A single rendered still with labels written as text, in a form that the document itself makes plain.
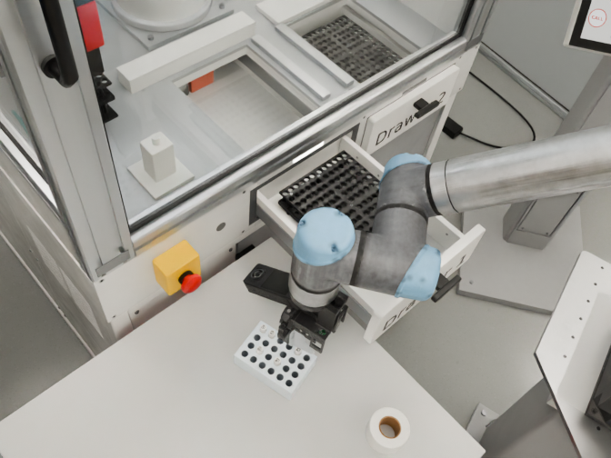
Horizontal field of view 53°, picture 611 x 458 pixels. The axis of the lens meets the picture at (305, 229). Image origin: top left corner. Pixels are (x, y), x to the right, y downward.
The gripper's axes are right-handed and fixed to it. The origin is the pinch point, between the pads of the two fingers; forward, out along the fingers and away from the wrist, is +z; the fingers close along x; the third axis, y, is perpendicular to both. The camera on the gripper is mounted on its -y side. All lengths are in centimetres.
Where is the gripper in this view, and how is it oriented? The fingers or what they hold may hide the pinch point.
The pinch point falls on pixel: (291, 336)
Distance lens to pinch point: 108.7
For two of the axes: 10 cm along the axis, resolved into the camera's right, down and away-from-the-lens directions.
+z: -0.9, 5.7, 8.2
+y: 8.3, 4.9, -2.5
